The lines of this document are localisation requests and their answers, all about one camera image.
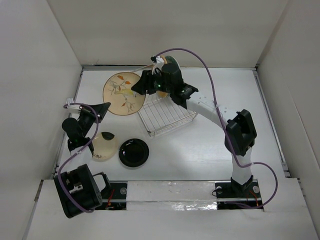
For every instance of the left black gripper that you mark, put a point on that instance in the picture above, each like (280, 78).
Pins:
(101, 109)

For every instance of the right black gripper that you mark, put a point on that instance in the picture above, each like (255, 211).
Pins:
(145, 83)

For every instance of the red and teal plate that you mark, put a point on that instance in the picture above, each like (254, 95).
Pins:
(175, 61)

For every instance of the beige bird pattern plate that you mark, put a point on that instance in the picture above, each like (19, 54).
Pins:
(117, 91)

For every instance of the plain beige plate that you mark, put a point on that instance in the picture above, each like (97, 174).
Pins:
(105, 146)

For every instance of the black round plate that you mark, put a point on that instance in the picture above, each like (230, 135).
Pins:
(133, 153)

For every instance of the square woven bamboo tray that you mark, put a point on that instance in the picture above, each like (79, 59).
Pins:
(162, 94)

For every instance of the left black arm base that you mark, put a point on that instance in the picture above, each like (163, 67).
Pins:
(116, 199)

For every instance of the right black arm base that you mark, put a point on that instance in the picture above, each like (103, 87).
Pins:
(229, 199)

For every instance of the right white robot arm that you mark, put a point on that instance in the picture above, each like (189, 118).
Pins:
(238, 126)

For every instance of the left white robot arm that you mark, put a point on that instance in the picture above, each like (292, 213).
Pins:
(75, 184)

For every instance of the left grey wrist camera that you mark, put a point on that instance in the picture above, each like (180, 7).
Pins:
(72, 107)

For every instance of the silver wire dish rack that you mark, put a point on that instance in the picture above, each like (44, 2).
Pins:
(159, 115)

